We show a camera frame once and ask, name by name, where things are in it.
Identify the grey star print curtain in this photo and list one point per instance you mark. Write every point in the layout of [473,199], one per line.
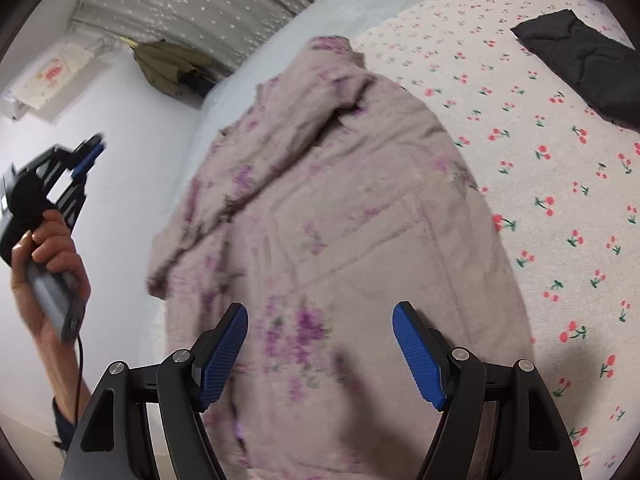
[200,5]

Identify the floral quilted garment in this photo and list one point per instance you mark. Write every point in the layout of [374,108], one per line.
[325,210]

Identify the yellow wall hook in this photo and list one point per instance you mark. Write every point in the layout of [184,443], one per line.
[129,41]

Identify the white lace cover cloth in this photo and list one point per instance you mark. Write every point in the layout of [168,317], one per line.
[50,75]

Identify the olive hanging jacket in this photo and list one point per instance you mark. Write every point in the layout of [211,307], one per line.
[160,67]

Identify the black garment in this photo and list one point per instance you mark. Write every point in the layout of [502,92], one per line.
[575,55]

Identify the cherry print bed sheet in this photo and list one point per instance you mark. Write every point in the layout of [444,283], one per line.
[550,160]

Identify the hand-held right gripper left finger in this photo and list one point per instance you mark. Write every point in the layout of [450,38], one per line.
[222,355]

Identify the person's left forearm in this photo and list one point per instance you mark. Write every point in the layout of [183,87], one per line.
[65,375]

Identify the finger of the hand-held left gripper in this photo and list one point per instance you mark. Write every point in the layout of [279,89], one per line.
[87,160]

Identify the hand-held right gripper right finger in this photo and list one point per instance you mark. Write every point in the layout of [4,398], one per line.
[417,355]

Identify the person's left hand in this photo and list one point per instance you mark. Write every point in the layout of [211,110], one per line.
[50,250]

